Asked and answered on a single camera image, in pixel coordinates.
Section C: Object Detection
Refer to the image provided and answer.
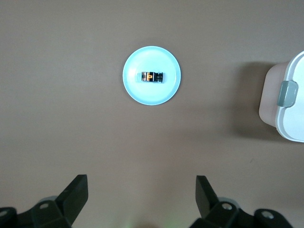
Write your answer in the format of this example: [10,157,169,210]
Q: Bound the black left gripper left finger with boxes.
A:
[0,174,89,228]

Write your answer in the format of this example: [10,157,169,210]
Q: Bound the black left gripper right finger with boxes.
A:
[191,175,290,228]

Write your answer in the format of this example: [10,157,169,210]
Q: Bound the orange black push-button switch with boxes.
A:
[137,70,165,84]

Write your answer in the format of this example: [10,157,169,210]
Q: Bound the white lidded box grey latches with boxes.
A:
[258,49,304,143]

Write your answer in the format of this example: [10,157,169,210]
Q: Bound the brown table cover mat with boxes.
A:
[0,0,304,228]

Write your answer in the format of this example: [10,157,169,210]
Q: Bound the light blue round plate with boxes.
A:
[122,46,182,106]

